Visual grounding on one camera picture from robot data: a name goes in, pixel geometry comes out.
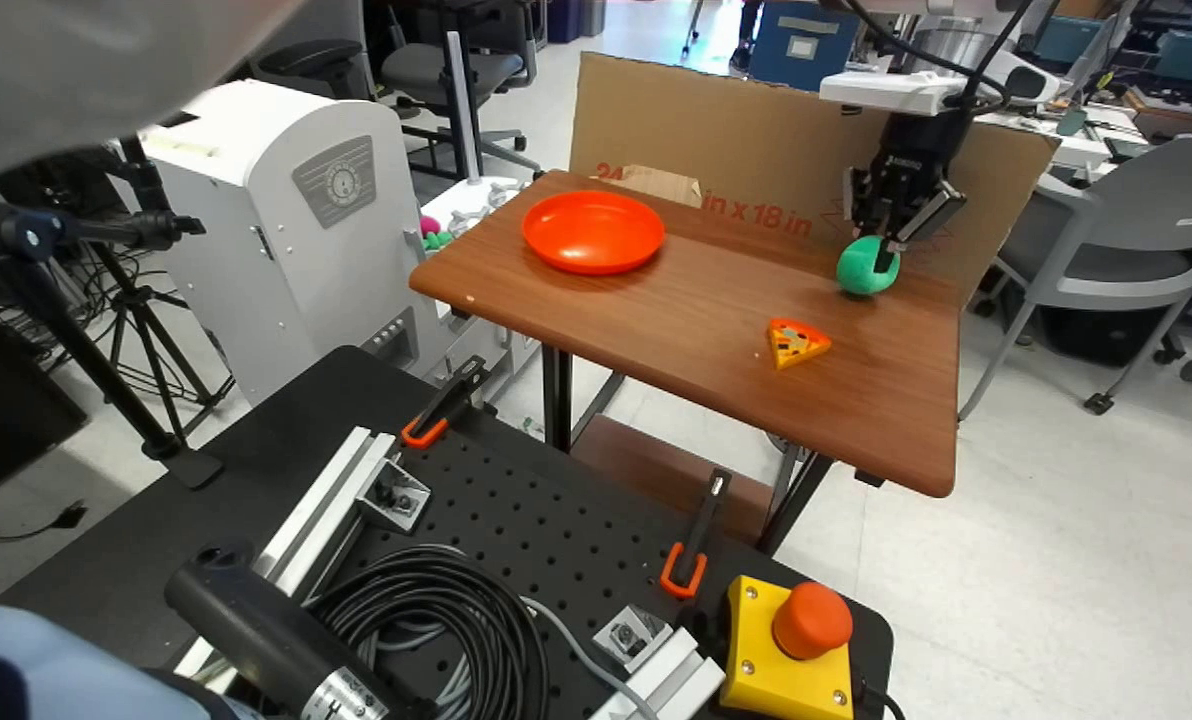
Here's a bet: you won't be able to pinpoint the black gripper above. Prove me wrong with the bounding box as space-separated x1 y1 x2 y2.
842 108 969 270

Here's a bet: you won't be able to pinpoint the orange plate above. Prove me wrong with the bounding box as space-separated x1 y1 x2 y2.
520 188 671 279

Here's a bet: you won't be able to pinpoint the orange pizza slice toy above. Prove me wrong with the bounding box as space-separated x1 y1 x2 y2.
763 317 839 375

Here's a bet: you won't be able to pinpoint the brown cardboard panel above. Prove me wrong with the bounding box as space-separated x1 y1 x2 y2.
567 46 1062 264

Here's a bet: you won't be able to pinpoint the blue box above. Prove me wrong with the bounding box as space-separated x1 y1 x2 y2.
739 0 868 94

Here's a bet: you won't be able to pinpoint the brown wooden table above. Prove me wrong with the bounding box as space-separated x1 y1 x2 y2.
407 167 969 556

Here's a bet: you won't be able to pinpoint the grey chair with wheels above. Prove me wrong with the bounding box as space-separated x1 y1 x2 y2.
960 131 1192 422

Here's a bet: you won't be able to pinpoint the white container colourful toys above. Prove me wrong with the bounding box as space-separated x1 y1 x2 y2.
410 174 529 258

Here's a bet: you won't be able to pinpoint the yellow emergency stop button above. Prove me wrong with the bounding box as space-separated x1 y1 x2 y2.
716 573 858 720

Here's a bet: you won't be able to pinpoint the black perforated base board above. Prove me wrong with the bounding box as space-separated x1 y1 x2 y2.
0 342 894 720

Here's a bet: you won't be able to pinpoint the black office chair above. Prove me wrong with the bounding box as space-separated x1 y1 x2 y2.
250 0 548 182

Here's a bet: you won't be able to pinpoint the aluminium extrusion bar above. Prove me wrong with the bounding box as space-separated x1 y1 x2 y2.
171 422 431 682
588 603 733 720

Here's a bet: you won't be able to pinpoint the white machine housing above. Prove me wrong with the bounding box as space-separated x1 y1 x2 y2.
131 76 517 413

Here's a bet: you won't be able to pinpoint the black cylinder metal cap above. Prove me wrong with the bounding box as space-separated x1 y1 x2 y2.
163 556 390 720

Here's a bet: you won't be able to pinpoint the light blue fabric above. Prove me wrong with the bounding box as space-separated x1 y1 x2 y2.
0 601 192 720

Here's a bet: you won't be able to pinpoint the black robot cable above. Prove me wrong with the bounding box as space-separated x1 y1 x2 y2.
842 0 1037 110

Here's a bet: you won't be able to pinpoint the black clamp orange handle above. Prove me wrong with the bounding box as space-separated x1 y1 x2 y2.
395 351 493 450
656 467 733 603

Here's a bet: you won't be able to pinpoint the black coiled cable bundle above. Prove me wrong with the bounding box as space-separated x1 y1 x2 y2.
306 544 550 720

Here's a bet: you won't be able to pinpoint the black camera tripod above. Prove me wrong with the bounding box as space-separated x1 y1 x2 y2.
0 205 238 463

